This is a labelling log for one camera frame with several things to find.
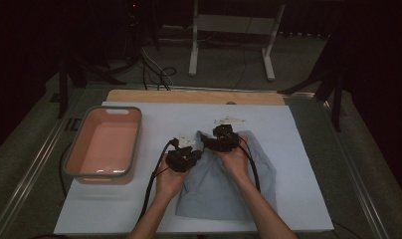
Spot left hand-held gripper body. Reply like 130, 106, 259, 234
164, 133, 197, 173

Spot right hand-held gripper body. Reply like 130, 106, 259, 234
213, 116, 247, 153

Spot light blue garment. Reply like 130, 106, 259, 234
175, 129, 279, 222

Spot pink plastic basin grey rim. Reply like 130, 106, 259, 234
63, 106, 143, 186

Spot person's right hand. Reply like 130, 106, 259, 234
218, 144, 252, 183

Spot person's left hand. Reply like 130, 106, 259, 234
154, 163, 191, 201

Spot white table mat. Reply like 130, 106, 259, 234
53, 101, 335, 235

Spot black angled stand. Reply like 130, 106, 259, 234
277, 19, 346, 132

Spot black tripod stand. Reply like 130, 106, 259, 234
49, 56, 127, 120

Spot right hand-held gripper cable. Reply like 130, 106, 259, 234
237, 135, 262, 194

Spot hand-held gripper cable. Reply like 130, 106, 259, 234
137, 137, 181, 223
237, 135, 262, 194

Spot left hand-held gripper cable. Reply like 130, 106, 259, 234
137, 137, 181, 223

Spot bundle of floor cables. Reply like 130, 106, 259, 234
122, 46, 177, 92

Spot white metal stand frame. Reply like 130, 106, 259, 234
188, 0, 287, 83

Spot black rail bracket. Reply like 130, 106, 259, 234
67, 118, 83, 132

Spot thin black cable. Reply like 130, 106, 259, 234
58, 141, 74, 197
331, 219, 367, 239

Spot aluminium floor rail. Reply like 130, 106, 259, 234
319, 98, 391, 239
0, 83, 91, 239

